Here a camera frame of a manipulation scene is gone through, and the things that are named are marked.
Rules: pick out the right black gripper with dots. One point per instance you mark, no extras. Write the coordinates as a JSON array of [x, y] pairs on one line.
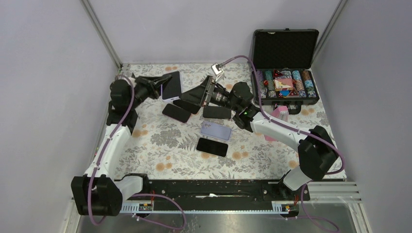
[[198, 95]]

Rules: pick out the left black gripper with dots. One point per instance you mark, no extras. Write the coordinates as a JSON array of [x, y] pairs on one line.
[[148, 82]]

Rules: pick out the black phone case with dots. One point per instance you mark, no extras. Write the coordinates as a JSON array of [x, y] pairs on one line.
[[192, 108]]

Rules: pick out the lilac phone case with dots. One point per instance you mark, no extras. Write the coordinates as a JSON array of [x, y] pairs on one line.
[[216, 131]]

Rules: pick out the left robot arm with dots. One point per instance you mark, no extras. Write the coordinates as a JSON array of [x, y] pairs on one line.
[[97, 193]]

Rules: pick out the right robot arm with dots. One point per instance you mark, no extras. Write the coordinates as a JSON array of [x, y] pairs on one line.
[[316, 151]]

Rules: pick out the black poker chip case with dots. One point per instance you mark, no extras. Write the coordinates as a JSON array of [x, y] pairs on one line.
[[284, 54]]

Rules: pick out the floral tablecloth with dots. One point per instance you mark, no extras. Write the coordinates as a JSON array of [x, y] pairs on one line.
[[164, 148]]

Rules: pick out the playing cards deck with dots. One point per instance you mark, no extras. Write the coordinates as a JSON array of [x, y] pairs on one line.
[[283, 84]]

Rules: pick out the pink box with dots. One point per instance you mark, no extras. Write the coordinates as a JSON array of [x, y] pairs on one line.
[[281, 112]]

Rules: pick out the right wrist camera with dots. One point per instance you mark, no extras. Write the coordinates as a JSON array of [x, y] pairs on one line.
[[218, 72]]

